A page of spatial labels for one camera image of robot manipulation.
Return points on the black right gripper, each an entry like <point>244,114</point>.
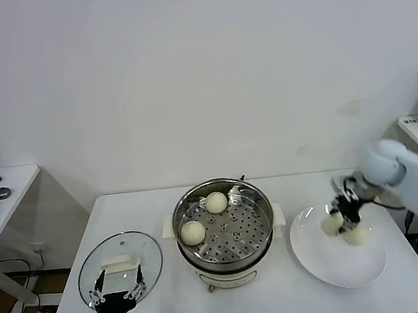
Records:
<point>352,205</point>

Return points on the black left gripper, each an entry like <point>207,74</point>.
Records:
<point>116,310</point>

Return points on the white steamed baozi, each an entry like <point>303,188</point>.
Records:
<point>357,238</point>
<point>192,233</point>
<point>215,202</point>
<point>328,226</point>

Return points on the perforated stainless steel steamer basket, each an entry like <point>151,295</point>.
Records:
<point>236,236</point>

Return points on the round white plate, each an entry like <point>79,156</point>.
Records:
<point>318,268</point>

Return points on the black pot power plug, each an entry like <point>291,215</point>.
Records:
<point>242,177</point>

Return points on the cream electric cooking pot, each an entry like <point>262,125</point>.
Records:
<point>225,276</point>

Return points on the printed desk label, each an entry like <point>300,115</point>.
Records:
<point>412,121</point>

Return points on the white wall socket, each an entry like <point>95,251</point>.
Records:
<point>41,249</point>

